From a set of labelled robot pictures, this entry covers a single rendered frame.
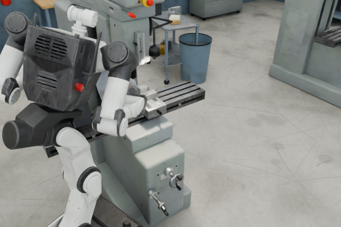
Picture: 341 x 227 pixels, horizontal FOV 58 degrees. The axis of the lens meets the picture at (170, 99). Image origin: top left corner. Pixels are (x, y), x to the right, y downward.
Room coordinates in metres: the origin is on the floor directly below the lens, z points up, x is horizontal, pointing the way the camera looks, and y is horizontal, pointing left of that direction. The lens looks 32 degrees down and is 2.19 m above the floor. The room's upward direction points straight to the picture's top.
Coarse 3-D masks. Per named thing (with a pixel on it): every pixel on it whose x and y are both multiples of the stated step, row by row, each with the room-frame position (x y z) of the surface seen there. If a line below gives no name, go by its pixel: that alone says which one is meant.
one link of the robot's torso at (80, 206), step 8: (88, 176) 1.07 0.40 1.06; (96, 176) 1.10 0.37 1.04; (88, 184) 1.05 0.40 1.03; (96, 184) 1.09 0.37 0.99; (72, 192) 1.12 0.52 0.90; (80, 192) 1.09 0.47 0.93; (88, 192) 1.06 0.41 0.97; (96, 192) 1.08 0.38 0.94; (72, 200) 1.09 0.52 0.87; (80, 200) 1.07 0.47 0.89; (88, 200) 1.06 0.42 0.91; (72, 208) 1.07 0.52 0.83; (80, 208) 1.05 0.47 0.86; (88, 208) 1.08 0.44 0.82; (64, 216) 1.06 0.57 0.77; (72, 216) 1.04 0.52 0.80; (80, 216) 1.04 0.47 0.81; (88, 216) 1.07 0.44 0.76; (64, 224) 1.03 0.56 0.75; (72, 224) 1.02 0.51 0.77; (80, 224) 1.03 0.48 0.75; (88, 224) 1.05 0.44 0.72
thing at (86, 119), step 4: (84, 104) 1.64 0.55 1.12; (88, 104) 1.65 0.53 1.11; (80, 108) 1.62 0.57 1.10; (84, 108) 1.63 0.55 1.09; (88, 108) 1.64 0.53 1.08; (84, 112) 1.63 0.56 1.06; (88, 112) 1.64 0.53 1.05; (84, 116) 1.63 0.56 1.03; (88, 116) 1.64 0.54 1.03; (76, 120) 1.60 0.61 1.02; (80, 120) 1.62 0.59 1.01; (84, 120) 1.63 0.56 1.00; (88, 120) 1.64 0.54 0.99; (76, 124) 1.60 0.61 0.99; (80, 124) 1.61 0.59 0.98; (84, 124) 1.63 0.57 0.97; (88, 124) 1.64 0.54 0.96
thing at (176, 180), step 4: (168, 168) 1.51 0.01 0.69; (172, 168) 1.52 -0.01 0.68; (164, 172) 1.49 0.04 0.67; (168, 172) 1.48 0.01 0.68; (172, 172) 1.50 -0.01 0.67; (168, 176) 1.48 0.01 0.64; (172, 176) 1.46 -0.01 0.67; (176, 176) 1.42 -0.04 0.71; (180, 176) 1.44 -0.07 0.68; (172, 180) 1.40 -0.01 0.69; (176, 180) 1.42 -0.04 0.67; (180, 180) 1.39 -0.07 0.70; (172, 184) 1.40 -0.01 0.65; (176, 184) 1.42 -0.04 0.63; (180, 184) 1.44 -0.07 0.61; (180, 188) 1.39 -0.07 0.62
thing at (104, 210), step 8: (96, 200) 1.32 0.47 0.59; (104, 200) 1.32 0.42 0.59; (96, 208) 1.26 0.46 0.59; (104, 208) 1.26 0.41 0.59; (112, 208) 1.26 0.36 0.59; (96, 216) 1.20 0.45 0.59; (104, 216) 1.20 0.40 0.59; (112, 216) 1.20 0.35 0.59; (120, 216) 1.20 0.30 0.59; (128, 216) 1.20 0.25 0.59; (96, 224) 1.16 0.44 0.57; (104, 224) 1.15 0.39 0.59; (112, 224) 1.15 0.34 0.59; (120, 224) 1.13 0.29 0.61; (128, 224) 1.11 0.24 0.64; (136, 224) 1.13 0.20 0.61
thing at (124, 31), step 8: (112, 24) 1.85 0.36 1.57; (120, 24) 1.76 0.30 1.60; (128, 24) 1.77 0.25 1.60; (136, 24) 1.80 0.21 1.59; (144, 24) 1.83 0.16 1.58; (112, 32) 1.86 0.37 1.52; (120, 32) 1.76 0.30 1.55; (128, 32) 1.77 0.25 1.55; (144, 32) 1.83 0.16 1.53; (112, 40) 1.87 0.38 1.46; (120, 40) 1.77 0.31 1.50; (128, 40) 1.77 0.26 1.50; (144, 40) 1.83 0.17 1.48; (144, 48) 1.82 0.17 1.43; (144, 56) 1.82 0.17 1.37
